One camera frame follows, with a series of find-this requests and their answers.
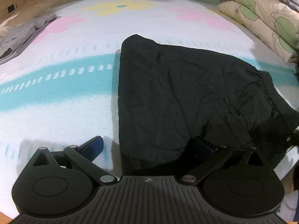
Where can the floral folded quilt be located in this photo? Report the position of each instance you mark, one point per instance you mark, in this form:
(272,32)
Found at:
(273,22)

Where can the black pants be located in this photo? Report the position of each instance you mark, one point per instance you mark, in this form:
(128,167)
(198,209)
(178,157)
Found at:
(178,106)

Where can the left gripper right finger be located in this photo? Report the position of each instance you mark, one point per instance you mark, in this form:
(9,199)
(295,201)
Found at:
(237,182)

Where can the folded grey garment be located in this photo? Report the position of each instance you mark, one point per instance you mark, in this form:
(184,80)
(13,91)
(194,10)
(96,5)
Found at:
(18,39)

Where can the beige pillow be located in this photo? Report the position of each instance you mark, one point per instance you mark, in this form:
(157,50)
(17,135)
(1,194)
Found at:
(23,15)

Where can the floral bed blanket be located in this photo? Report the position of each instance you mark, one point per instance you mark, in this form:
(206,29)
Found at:
(62,89)

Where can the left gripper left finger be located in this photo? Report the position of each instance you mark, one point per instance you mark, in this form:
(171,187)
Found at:
(60,182)

